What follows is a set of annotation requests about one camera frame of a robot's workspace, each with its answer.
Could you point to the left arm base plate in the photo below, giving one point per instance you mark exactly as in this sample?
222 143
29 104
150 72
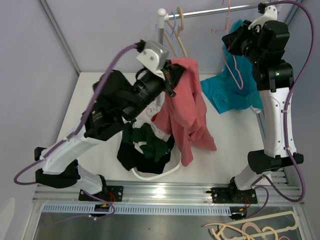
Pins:
112 193

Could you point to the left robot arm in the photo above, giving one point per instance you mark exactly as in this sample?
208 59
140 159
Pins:
118 102

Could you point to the aluminium mounting rail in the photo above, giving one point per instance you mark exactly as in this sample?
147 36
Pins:
137 192

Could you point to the green and grey shirt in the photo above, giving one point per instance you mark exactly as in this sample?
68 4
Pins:
153 147

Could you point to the white slotted cable duct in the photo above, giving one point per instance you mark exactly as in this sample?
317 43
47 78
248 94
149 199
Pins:
136 209

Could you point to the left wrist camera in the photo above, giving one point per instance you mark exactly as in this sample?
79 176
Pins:
153 57

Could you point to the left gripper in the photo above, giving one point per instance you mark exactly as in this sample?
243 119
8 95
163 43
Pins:
172 72

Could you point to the metal clothes rack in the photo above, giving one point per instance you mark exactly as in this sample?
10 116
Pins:
198 28

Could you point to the teal t shirt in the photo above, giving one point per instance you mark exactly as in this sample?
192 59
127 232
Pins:
234 88

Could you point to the black t shirt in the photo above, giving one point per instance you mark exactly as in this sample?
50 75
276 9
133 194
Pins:
133 157

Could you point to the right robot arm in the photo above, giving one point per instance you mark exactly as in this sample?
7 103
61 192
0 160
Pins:
264 47

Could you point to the beige wooden hanger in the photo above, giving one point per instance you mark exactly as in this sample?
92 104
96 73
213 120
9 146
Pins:
179 13

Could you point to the light blue wire hanger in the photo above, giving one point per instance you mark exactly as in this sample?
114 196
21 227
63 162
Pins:
176 28

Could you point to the beige hangers pile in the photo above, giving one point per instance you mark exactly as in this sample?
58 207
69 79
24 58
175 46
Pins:
273 225

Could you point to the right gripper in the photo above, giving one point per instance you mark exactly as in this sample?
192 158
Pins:
232 41

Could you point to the white t shirt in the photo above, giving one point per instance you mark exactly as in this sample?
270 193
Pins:
146 117

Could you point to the salmon pink shirt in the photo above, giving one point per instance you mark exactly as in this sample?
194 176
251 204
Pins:
184 115

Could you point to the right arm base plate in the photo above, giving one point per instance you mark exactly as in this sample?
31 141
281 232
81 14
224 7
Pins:
226 195

